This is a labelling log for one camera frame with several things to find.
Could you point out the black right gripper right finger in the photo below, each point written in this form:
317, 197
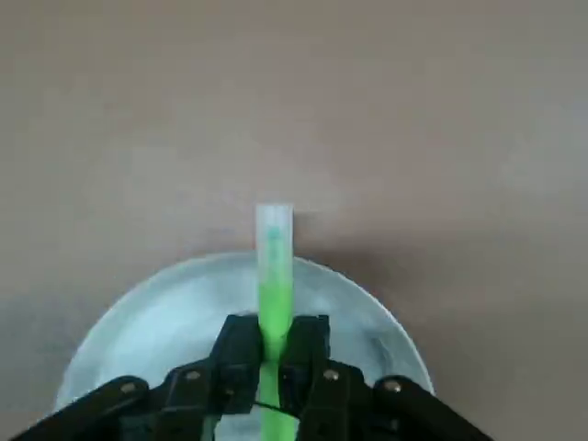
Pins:
310, 349

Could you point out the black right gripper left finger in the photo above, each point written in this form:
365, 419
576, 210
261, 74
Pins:
234, 349

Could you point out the green marker with clear cap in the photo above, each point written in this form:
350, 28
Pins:
274, 294

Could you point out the light blue round plate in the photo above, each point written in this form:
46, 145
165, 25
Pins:
161, 331

